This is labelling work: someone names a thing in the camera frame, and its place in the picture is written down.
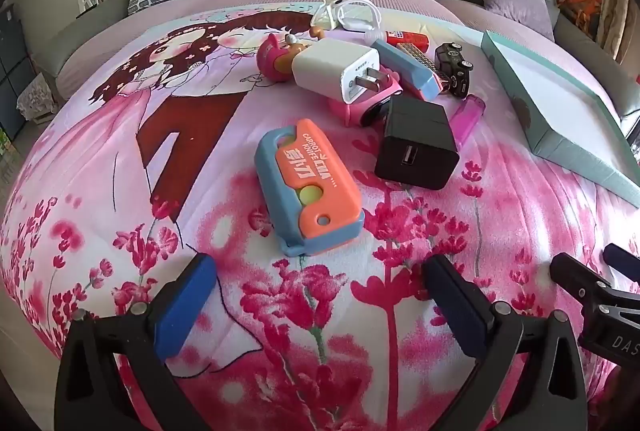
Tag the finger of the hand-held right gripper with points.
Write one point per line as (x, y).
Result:
(622, 261)
(575, 273)

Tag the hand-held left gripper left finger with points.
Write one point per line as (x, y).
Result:
(187, 296)

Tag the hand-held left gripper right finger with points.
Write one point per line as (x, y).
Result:
(452, 306)

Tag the orange blue toy knife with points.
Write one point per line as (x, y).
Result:
(310, 181)

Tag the teal white tray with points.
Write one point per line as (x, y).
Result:
(550, 86)

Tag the pink smartwatch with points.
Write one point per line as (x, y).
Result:
(387, 83)

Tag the black toy car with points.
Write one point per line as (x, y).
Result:
(452, 66)

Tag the pink doll toy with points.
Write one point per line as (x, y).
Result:
(275, 58)

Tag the printed cartoon blanket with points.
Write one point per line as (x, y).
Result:
(150, 211)

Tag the black charger plug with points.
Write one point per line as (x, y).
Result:
(415, 131)

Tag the pink lighter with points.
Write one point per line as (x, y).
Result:
(467, 116)

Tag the light blue toy case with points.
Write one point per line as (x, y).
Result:
(405, 66)

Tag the white lace basket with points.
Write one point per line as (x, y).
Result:
(35, 98)

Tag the orange black toy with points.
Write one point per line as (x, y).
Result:
(580, 8)

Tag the red glue bottle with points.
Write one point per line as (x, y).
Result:
(415, 40)

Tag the white charger plug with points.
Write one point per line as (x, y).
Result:
(325, 61)

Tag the dark blue cabinet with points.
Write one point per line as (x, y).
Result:
(15, 61)

